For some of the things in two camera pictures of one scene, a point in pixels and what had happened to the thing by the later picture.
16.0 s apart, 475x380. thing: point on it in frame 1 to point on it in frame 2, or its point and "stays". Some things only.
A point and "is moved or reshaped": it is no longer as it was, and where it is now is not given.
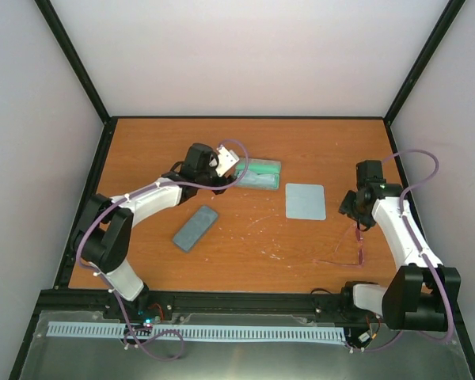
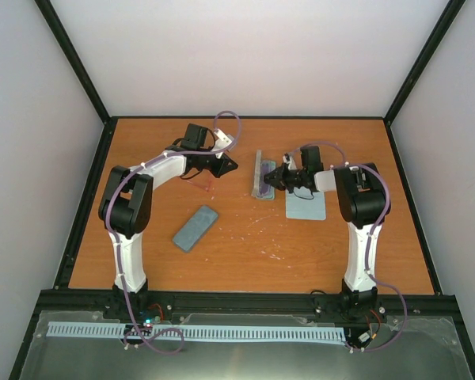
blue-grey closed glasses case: [191, 231] stays
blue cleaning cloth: [305, 201] stays
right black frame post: [431, 45] stays
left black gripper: [225, 180] to [222, 166]
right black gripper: [345, 207] to [279, 184]
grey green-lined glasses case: [262, 174] is moved or reshaped
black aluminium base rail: [298, 307] stays
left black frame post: [109, 122] stays
